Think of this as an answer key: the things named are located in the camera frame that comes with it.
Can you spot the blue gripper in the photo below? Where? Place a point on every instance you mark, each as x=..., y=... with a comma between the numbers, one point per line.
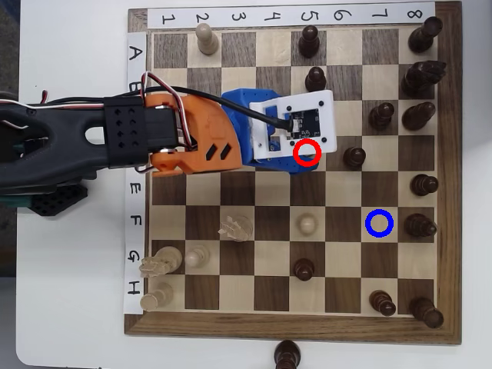
x=243, y=101

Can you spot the black and orange robot arm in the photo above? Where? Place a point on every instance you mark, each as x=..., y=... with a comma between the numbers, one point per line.
x=57, y=127

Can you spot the light wooden pawn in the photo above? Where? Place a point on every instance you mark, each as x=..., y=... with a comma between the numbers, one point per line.
x=307, y=224
x=197, y=256
x=207, y=42

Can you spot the dark wooden pawn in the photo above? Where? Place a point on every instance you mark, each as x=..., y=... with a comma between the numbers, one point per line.
x=380, y=115
x=309, y=44
x=304, y=269
x=316, y=78
x=382, y=302
x=354, y=157

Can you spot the white number label strip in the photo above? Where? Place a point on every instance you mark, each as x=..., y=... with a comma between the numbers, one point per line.
x=250, y=17

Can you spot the light wooden knight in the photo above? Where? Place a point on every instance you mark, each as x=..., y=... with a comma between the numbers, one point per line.
x=165, y=259
x=238, y=228

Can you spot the white letter label strip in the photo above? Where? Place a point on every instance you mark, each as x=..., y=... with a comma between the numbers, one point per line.
x=134, y=230

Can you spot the dark wooden bishop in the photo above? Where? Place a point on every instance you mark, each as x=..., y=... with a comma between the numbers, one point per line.
x=419, y=227
x=417, y=116

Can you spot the dark wooden knight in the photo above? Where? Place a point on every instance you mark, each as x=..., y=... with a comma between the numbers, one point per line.
x=421, y=78

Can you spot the black pawn row E column 8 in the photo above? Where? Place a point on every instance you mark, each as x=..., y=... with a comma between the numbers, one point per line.
x=423, y=184

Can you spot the dark wooden rook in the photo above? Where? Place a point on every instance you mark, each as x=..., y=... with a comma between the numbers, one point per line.
x=426, y=312
x=423, y=36

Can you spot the light wooden rook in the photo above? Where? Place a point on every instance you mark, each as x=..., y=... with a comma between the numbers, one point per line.
x=157, y=296

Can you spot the green table clamp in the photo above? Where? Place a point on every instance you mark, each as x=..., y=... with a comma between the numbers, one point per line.
x=15, y=202

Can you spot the dark wooden queen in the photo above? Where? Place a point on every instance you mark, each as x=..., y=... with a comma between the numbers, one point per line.
x=287, y=355

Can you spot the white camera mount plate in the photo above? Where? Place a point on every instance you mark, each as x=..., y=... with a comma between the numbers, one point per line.
x=323, y=115

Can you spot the brown wooden frame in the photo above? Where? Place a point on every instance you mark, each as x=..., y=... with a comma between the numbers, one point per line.
x=447, y=192

